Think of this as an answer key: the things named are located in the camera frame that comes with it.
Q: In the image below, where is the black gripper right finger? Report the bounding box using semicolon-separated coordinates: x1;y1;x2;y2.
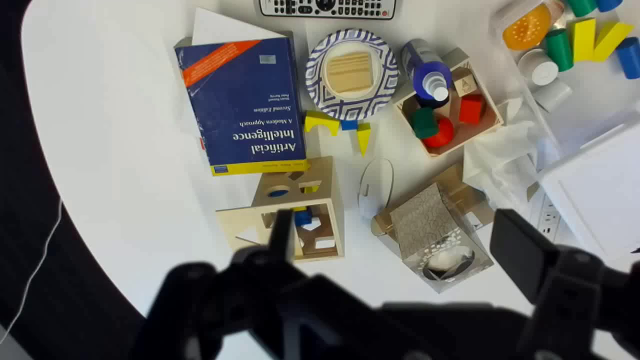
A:
488;206;570;306

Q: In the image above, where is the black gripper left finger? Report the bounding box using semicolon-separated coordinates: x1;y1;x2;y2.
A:
265;206;298;265

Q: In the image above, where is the blue hardcover book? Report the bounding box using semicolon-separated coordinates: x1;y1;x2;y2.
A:
175;37;311;179

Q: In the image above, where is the open wooden tray box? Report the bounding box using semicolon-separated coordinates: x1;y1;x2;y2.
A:
392;49;509;160

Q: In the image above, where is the wooden shape sorter box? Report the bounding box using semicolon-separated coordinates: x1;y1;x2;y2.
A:
215;157;347;263

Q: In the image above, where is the clear plastic bag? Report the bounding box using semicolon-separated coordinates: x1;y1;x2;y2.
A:
462;99;565;211

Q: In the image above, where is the grey cardboard tissue box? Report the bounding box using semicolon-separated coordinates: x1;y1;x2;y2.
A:
370;164;499;296

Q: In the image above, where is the yellow arch block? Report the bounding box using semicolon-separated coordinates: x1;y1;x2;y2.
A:
302;110;343;138

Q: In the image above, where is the yellow wooden block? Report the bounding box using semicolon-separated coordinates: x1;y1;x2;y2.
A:
354;123;374;158

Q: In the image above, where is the blue patterned paper plate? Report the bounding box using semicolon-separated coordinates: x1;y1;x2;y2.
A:
304;28;402;125

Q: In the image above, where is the red round block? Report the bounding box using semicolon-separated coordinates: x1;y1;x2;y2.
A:
423;117;458;153

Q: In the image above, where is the red cube block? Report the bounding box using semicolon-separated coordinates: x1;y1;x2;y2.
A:
456;92;488;128

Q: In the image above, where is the green wooden block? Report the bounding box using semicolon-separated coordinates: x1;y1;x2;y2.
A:
409;104;441;142

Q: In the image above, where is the flat wooden square block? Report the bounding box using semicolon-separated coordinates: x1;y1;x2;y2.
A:
323;51;376;96

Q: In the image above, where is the clear plastic bin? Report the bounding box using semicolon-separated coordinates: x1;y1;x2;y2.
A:
491;0;640;117

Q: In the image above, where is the blue bottle white cap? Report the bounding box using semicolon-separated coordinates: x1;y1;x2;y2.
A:
401;39;458;110

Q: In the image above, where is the green toy cylinder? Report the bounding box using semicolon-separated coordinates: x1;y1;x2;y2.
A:
541;26;578;74

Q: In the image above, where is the blue toy cylinder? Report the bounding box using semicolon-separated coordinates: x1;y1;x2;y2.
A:
615;34;640;83

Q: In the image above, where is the yellow toy block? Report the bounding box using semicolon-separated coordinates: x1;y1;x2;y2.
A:
568;16;636;66

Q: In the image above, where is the orange toy fruit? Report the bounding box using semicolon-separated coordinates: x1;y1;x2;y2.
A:
503;2;556;55

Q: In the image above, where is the black remote control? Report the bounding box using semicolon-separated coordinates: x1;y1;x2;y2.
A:
256;0;398;23

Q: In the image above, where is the thin wire loop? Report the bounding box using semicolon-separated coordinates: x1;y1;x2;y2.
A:
359;157;398;216

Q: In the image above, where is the thin white cable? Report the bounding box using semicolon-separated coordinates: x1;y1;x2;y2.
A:
0;199;67;351

